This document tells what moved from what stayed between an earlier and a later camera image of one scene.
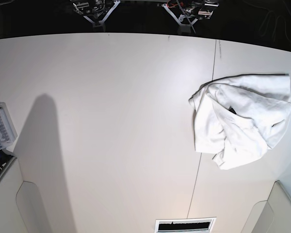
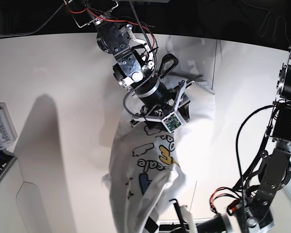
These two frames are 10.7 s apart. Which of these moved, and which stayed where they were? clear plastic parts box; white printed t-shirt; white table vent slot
Moved: white printed t-shirt
Stayed: clear plastic parts box; white table vent slot
